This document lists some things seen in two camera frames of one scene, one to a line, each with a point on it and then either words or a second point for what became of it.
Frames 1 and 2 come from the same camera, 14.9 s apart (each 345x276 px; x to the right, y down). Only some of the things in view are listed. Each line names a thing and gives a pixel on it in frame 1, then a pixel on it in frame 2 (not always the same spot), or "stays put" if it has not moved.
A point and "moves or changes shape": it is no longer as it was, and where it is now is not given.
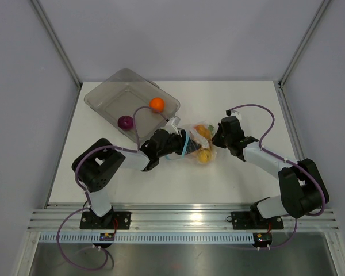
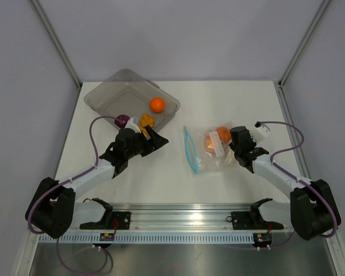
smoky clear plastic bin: [122, 94] stays put
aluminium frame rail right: [289, 121] stays put
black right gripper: [215, 139] -> [232, 146]
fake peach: [206, 131] -> [209, 145]
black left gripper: [180, 140] -> [154, 142]
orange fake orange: [157, 103] stays put
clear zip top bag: [198, 144] moves or changes shape
